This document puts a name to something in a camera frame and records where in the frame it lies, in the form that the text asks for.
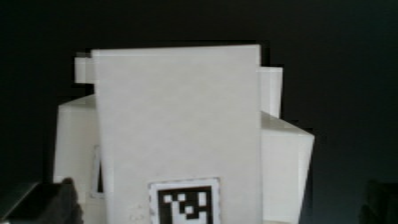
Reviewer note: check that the white cabinet body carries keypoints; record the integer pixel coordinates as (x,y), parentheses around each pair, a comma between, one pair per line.
(185,200)

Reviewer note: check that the white box with marker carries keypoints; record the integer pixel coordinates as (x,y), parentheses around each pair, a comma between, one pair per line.
(180,126)

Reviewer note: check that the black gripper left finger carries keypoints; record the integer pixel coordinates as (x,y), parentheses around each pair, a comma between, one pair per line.
(41,203)

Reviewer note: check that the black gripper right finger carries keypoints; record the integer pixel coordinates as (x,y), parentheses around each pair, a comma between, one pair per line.
(379,210)

